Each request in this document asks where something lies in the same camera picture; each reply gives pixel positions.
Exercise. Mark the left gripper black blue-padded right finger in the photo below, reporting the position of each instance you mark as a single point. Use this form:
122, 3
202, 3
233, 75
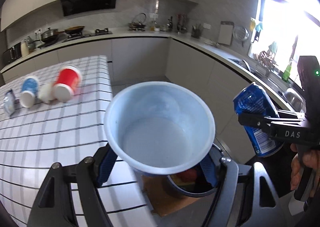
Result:
245, 195

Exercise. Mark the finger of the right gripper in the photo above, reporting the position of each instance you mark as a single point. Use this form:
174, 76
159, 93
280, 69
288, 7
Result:
265, 122
283, 114

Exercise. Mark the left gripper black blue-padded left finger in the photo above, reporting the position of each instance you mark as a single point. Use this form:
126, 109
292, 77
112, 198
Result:
53, 205

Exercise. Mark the crushed blue soda can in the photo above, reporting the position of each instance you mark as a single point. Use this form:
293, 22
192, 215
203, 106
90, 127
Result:
254, 107

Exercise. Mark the light blue plastic bowl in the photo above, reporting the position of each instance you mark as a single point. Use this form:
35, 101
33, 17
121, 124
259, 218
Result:
159, 128

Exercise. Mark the white tissue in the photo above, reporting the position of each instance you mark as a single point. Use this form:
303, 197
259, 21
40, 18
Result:
46, 93

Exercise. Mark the blue paper cup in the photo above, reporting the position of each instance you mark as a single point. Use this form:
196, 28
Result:
29, 91

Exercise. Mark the red paper cup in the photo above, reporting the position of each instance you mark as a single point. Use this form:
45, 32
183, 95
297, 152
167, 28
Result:
68, 79

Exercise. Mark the black round trash bin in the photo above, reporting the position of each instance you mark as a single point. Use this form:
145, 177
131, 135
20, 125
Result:
199, 181

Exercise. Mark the white tiled kitchen island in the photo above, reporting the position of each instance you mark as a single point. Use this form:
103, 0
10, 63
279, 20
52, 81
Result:
35, 138

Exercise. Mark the person's right hand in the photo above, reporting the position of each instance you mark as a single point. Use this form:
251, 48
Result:
311, 160

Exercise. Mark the stainless steel sink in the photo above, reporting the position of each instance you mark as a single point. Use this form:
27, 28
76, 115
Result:
295, 100

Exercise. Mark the green dish soap bottle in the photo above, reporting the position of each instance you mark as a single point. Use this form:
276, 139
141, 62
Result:
286, 73

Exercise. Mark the round metal strainer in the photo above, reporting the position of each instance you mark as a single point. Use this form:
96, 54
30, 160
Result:
241, 34

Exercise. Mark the brown cardboard under bin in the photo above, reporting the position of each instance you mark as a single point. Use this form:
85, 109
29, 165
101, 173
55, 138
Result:
163, 198

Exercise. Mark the white cutting board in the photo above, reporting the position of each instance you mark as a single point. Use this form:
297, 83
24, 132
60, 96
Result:
225, 33

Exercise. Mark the black knife block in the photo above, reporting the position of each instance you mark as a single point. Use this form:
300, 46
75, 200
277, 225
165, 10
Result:
196, 31

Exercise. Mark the small silver foil packet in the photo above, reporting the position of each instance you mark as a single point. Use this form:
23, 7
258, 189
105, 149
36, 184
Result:
9, 102

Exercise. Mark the utensil holder with utensils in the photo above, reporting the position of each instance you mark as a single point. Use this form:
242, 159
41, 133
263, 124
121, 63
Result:
182, 23

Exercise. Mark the dark sauce bottle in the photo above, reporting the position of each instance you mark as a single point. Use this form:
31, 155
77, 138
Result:
169, 25

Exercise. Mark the cream thermos jug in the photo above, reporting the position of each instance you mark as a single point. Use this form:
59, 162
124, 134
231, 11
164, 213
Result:
24, 48

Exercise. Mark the black microwave oven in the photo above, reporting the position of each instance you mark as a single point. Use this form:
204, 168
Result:
12, 54

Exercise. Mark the lidded wok pot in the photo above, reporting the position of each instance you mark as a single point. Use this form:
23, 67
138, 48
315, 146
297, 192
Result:
50, 35

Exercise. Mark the black frying pan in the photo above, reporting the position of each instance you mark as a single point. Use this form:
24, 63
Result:
74, 30

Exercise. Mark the gas stove top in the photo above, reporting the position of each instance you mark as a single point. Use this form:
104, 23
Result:
97, 32

